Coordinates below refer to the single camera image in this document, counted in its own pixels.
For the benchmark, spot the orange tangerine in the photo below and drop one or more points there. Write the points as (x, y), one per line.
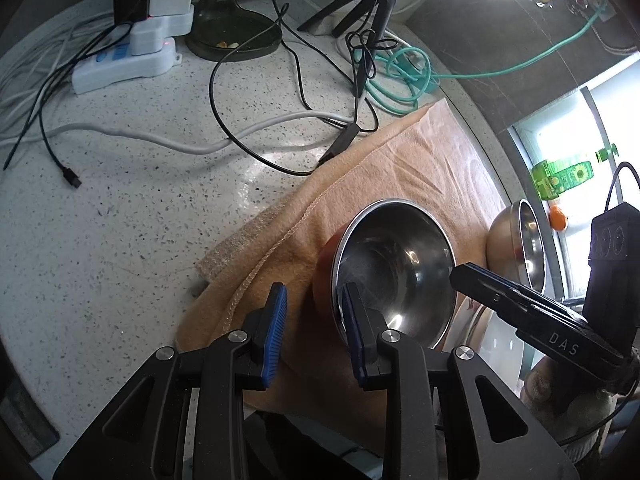
(558, 217)

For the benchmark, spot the white window frame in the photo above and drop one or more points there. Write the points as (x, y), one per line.
(592, 110)

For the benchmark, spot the peach towel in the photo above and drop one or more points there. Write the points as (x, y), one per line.
(400, 160)

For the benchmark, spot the green dish soap bottle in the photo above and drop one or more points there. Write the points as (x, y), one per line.
(565, 175)

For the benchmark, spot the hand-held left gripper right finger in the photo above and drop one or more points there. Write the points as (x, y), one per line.
(352, 340)

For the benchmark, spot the white power strip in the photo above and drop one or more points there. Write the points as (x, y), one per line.
(125, 67)

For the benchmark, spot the large steel bowl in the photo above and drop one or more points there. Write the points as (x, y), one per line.
(505, 240)

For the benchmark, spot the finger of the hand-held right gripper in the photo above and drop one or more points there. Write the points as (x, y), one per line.
(490, 287)

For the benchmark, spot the white plate with grey leaves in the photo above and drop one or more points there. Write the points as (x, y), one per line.
(500, 350)

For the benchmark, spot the person's right hand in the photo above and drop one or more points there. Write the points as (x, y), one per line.
(545, 385)

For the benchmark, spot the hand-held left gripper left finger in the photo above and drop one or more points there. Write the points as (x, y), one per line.
(274, 345)

